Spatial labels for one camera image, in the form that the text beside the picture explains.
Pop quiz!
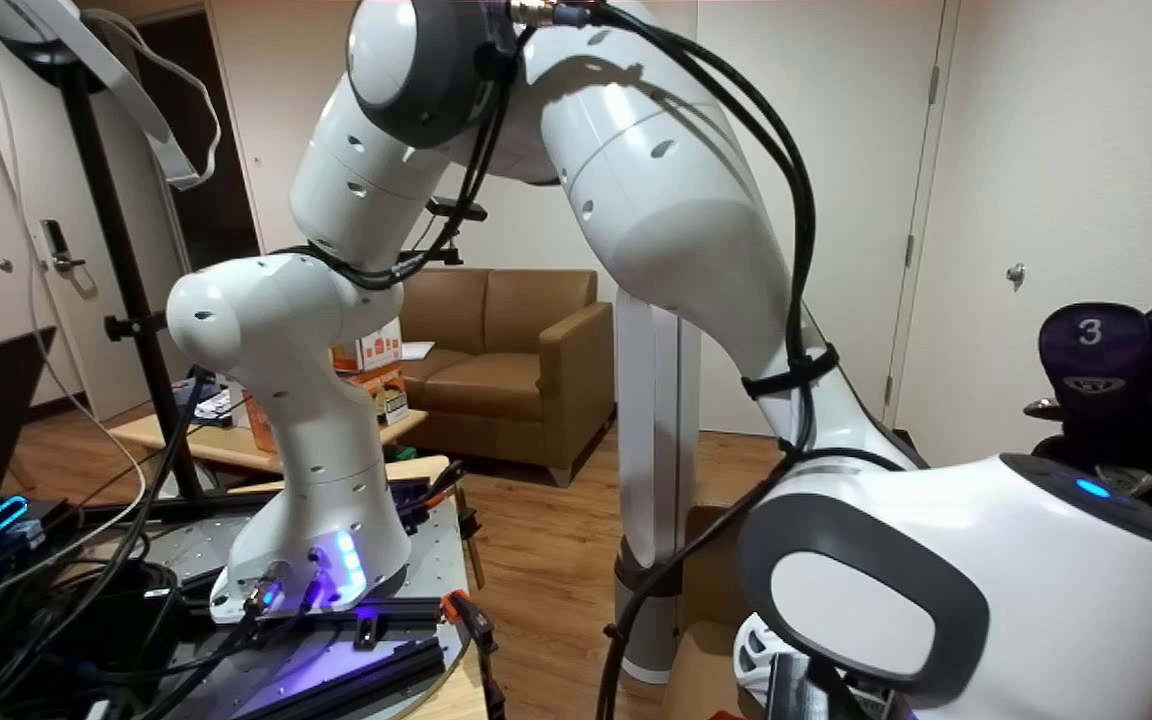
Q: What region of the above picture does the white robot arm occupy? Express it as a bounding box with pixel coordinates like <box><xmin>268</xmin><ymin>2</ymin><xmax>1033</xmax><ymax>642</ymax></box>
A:
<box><xmin>167</xmin><ymin>0</ymin><xmax>1152</xmax><ymax>720</ymax></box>

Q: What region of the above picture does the brown far sofa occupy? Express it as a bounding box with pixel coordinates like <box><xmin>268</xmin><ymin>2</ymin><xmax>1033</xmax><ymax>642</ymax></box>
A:
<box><xmin>398</xmin><ymin>268</ymin><xmax>616</xmax><ymax>483</ymax></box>

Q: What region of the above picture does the white tower fan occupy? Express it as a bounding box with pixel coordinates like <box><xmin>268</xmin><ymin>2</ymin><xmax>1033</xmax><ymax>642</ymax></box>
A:
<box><xmin>609</xmin><ymin>283</ymin><xmax>706</xmax><ymax>692</ymax></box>

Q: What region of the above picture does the red white box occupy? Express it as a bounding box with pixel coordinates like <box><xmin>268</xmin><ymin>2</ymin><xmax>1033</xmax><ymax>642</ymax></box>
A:
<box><xmin>333</xmin><ymin>319</ymin><xmax>406</xmax><ymax>420</ymax></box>

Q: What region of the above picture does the orange black clamp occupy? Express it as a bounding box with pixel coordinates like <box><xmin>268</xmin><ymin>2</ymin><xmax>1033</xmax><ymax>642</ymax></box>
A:
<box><xmin>441</xmin><ymin>592</ymin><xmax>506</xmax><ymax>720</ymax></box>

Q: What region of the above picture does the wooden coffee table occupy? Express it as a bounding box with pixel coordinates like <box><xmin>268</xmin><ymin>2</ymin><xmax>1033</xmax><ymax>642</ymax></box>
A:
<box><xmin>112</xmin><ymin>407</ymin><xmax>450</xmax><ymax>489</ymax></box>

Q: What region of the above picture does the white bicycle helmet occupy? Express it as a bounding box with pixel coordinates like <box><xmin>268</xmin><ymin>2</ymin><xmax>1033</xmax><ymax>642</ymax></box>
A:
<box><xmin>731</xmin><ymin>615</ymin><xmax>792</xmax><ymax>720</ymax></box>

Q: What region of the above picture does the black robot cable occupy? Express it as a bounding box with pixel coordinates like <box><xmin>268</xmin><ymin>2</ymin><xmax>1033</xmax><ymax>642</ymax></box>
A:
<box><xmin>590</xmin><ymin>0</ymin><xmax>848</xmax><ymax>720</ymax></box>

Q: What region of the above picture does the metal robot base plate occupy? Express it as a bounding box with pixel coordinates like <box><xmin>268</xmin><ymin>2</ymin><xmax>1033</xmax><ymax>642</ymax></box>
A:
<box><xmin>163</xmin><ymin>500</ymin><xmax>486</xmax><ymax>720</ymax></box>

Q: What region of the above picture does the black camera stand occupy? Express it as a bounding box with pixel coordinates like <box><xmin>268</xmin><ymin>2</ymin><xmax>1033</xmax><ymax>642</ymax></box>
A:
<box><xmin>0</xmin><ymin>0</ymin><xmax>246</xmax><ymax>515</ymax></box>

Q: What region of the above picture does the silver wall hook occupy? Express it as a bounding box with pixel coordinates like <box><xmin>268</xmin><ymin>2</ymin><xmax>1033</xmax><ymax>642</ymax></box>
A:
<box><xmin>1004</xmin><ymin>265</ymin><xmax>1028</xmax><ymax>290</ymax></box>

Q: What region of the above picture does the silver door handle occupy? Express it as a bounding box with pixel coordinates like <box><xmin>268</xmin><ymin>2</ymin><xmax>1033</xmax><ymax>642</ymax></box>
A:
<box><xmin>44</xmin><ymin>221</ymin><xmax>95</xmax><ymax>298</ymax></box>

